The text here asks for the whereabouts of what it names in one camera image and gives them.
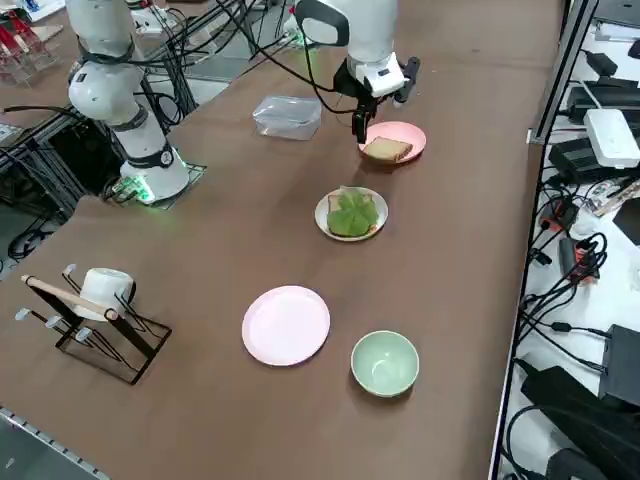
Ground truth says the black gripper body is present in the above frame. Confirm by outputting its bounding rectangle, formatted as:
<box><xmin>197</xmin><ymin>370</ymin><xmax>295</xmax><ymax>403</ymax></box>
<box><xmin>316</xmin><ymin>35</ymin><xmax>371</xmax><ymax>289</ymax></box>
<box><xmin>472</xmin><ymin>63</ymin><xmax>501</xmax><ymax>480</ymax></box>
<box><xmin>333</xmin><ymin>58</ymin><xmax>392</xmax><ymax>115</ymax></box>

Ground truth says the brown-crust bread slice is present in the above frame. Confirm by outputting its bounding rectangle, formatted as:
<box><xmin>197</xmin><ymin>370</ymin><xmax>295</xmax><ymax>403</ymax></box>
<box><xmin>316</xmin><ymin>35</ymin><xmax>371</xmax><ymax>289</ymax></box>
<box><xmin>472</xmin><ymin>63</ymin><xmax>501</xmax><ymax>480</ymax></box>
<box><xmin>327</xmin><ymin>192</ymin><xmax>380</xmax><ymax>236</ymax></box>
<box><xmin>361</xmin><ymin>135</ymin><xmax>415</xmax><ymax>163</ymax></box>

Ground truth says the green lettuce leaf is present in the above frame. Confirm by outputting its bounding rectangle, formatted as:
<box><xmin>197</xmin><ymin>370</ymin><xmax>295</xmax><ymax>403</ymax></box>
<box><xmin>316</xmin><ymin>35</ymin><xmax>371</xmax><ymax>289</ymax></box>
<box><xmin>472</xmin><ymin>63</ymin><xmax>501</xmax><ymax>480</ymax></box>
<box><xmin>327</xmin><ymin>186</ymin><xmax>380</xmax><ymax>237</ymax></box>

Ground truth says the pale green bowl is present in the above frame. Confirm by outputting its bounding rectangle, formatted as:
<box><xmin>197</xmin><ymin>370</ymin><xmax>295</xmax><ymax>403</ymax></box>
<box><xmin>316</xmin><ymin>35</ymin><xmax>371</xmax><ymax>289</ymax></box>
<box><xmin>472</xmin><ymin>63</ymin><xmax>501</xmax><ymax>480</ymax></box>
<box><xmin>350</xmin><ymin>329</ymin><xmax>420</xmax><ymax>399</ymax></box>

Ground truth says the pink round plate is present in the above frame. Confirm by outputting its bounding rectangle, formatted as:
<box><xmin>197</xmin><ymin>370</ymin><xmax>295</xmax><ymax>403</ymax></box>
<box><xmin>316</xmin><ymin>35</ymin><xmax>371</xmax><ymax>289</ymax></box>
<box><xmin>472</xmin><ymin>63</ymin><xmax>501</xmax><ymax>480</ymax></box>
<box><xmin>356</xmin><ymin>121</ymin><xmax>428</xmax><ymax>165</ymax></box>

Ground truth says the white round plate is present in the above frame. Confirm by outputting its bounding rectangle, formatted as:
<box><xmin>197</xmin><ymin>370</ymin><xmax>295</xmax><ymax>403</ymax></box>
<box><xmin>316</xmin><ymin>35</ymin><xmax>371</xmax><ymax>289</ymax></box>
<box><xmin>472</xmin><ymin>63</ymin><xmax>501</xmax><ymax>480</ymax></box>
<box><xmin>314</xmin><ymin>188</ymin><xmax>390</xmax><ymax>243</ymax></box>

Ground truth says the pale pinkish round plate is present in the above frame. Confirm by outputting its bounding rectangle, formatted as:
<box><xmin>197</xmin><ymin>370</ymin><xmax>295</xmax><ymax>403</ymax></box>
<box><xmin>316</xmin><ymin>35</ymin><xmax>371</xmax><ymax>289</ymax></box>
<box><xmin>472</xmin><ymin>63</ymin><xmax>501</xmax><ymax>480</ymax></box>
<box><xmin>241</xmin><ymin>285</ymin><xmax>332</xmax><ymax>368</ymax></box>

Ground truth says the black wrist-mounted cylinder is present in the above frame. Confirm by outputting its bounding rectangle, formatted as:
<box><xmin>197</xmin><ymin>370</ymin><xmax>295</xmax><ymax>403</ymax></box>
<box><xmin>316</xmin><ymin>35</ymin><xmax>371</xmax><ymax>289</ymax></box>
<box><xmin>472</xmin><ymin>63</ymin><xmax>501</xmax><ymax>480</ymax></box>
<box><xmin>392</xmin><ymin>56</ymin><xmax>421</xmax><ymax>109</ymax></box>

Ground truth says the clear plastic food container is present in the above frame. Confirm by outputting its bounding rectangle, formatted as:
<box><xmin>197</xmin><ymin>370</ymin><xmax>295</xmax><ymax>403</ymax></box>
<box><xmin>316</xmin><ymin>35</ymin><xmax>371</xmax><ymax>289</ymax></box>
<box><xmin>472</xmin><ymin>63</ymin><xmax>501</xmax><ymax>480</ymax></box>
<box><xmin>251</xmin><ymin>95</ymin><xmax>323</xmax><ymax>143</ymax></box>

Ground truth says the large black power adapter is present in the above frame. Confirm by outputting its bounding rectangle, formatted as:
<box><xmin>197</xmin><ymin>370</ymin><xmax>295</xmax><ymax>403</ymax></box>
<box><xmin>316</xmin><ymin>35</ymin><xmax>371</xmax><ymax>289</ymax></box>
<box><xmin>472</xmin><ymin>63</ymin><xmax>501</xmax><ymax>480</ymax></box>
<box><xmin>548</xmin><ymin>135</ymin><xmax>614</xmax><ymax>184</ymax></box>

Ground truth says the red and black device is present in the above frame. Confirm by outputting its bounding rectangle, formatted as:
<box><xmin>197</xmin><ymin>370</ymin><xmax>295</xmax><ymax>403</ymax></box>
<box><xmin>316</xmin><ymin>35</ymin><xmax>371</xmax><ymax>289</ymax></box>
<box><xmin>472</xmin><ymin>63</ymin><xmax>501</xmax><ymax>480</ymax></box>
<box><xmin>538</xmin><ymin>196</ymin><xmax>580</xmax><ymax>232</ymax></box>

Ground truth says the black charger brick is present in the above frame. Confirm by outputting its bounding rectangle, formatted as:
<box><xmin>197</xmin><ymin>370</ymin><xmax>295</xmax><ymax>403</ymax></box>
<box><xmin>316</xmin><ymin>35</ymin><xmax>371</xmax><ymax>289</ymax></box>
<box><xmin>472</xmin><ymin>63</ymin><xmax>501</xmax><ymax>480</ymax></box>
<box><xmin>584</xmin><ymin>49</ymin><xmax>619</xmax><ymax>79</ymax></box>

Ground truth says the orange and black device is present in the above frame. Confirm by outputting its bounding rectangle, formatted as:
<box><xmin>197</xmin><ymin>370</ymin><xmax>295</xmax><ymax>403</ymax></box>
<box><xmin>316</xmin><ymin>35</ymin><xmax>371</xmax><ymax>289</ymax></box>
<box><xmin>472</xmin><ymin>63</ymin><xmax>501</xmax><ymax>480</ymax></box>
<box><xmin>557</xmin><ymin>235</ymin><xmax>603</xmax><ymax>286</ymax></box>

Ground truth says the patterned packet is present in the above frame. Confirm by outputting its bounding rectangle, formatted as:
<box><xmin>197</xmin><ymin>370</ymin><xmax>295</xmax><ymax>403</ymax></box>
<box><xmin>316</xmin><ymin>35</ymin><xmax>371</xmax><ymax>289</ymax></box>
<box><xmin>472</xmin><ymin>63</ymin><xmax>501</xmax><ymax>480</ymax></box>
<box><xmin>589</xmin><ymin>177</ymin><xmax>640</xmax><ymax>217</ymax></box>

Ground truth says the white ceramic cup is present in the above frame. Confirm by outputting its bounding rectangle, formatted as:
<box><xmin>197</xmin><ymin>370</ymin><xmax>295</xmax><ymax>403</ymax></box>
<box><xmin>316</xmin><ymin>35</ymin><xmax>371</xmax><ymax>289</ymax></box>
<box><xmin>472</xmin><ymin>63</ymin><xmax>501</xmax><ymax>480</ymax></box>
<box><xmin>73</xmin><ymin>267</ymin><xmax>137</xmax><ymax>322</ymax></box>

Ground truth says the clear acrylic shelf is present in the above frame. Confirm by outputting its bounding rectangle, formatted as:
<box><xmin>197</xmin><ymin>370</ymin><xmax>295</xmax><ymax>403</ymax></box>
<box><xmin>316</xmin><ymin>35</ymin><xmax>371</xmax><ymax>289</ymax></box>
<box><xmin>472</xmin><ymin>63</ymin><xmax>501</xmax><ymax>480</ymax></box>
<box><xmin>0</xmin><ymin>8</ymin><xmax>65</xmax><ymax>90</ymax></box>

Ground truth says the black flat box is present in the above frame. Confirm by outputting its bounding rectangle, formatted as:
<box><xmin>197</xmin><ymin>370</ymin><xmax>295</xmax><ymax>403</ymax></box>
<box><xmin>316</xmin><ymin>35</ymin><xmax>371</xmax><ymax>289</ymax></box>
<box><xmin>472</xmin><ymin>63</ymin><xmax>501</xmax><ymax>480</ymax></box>
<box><xmin>601</xmin><ymin>323</ymin><xmax>640</xmax><ymax>407</ymax></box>

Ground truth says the black bag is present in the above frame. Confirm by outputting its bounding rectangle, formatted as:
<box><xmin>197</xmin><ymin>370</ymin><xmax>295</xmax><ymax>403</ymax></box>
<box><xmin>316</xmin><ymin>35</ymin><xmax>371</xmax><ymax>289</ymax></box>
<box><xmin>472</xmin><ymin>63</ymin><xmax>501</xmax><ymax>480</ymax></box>
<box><xmin>518</xmin><ymin>364</ymin><xmax>640</xmax><ymax>480</ymax></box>

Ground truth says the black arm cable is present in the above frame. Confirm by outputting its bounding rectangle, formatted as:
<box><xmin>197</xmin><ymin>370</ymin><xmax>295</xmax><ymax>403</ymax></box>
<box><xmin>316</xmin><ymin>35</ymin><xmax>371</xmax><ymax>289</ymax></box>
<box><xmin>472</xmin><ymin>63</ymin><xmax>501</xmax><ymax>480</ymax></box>
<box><xmin>79</xmin><ymin>0</ymin><xmax>361</xmax><ymax>129</ymax></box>

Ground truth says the black metal frame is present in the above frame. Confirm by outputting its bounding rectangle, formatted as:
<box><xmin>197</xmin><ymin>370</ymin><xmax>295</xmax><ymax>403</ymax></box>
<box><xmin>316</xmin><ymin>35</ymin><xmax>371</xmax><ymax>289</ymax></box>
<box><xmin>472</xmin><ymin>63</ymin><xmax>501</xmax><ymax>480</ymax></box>
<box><xmin>0</xmin><ymin>107</ymin><xmax>129</xmax><ymax>224</ymax></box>

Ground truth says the black wire cup rack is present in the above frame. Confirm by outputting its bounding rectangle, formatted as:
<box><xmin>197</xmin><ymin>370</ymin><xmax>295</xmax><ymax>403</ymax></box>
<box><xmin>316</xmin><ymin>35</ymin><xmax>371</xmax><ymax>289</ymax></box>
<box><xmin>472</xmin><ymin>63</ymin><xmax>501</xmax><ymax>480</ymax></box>
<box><xmin>20</xmin><ymin>263</ymin><xmax>173</xmax><ymax>387</ymax></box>

